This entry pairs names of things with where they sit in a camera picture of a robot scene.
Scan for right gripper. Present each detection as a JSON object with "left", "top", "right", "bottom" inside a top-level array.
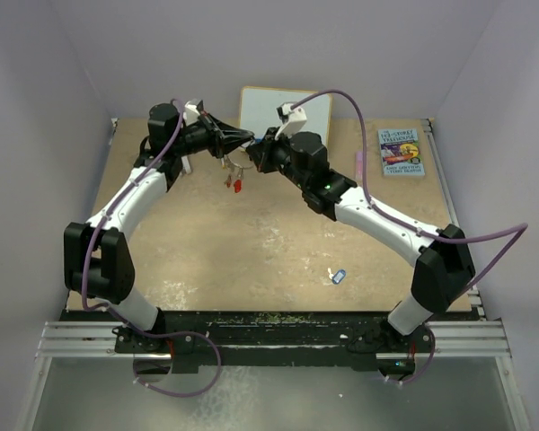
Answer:
[{"left": 246, "top": 127, "right": 309, "bottom": 191}]

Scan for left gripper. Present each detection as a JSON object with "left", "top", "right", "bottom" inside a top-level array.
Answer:
[{"left": 172, "top": 111, "right": 253, "bottom": 159}]

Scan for metal keyring with keys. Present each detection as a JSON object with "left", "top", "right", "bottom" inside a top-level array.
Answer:
[{"left": 221, "top": 155, "right": 255, "bottom": 179}]

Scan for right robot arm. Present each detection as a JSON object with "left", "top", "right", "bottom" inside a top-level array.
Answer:
[{"left": 246, "top": 132, "right": 475, "bottom": 351}]

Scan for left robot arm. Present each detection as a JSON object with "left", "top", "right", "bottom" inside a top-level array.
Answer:
[{"left": 64, "top": 100, "right": 254, "bottom": 352}]

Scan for yellow framed whiteboard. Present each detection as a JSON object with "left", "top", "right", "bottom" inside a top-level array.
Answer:
[{"left": 239, "top": 86, "right": 332, "bottom": 146}]

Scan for blue treehouse book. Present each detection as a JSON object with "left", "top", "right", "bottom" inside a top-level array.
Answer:
[{"left": 377, "top": 128, "right": 425, "bottom": 177}]

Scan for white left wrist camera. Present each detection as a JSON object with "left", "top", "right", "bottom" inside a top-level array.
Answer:
[{"left": 183, "top": 99, "right": 203, "bottom": 125}]

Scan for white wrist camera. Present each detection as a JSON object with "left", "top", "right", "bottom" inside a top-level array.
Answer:
[
  {"left": 275, "top": 102, "right": 307, "bottom": 140},
  {"left": 183, "top": 99, "right": 203, "bottom": 125}
]

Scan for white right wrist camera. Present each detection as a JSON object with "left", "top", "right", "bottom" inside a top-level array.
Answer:
[{"left": 275, "top": 102, "right": 307, "bottom": 140}]

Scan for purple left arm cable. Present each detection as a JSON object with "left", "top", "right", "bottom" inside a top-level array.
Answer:
[{"left": 80, "top": 98, "right": 224, "bottom": 399}]

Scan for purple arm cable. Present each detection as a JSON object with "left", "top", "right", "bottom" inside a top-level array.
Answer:
[
  {"left": 80, "top": 98, "right": 224, "bottom": 399},
  {"left": 291, "top": 89, "right": 529, "bottom": 387}
]

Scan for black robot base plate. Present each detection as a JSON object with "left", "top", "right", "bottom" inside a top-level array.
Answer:
[{"left": 112, "top": 312, "right": 435, "bottom": 374}]

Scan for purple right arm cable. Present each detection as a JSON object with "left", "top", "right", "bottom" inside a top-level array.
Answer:
[{"left": 291, "top": 89, "right": 529, "bottom": 387}]

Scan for aluminium rail frame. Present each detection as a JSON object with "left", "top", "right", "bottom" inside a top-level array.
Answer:
[{"left": 34, "top": 117, "right": 511, "bottom": 360}]

